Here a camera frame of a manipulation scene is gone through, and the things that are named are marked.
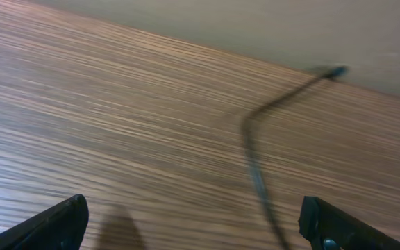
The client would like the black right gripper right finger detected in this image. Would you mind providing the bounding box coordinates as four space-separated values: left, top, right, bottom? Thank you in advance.
299 196 400 250

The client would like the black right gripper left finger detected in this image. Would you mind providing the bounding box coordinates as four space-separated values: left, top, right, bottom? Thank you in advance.
0 194 89 250

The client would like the black USB cable bundle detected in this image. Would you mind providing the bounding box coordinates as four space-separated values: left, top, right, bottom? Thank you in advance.
240 65 350 250

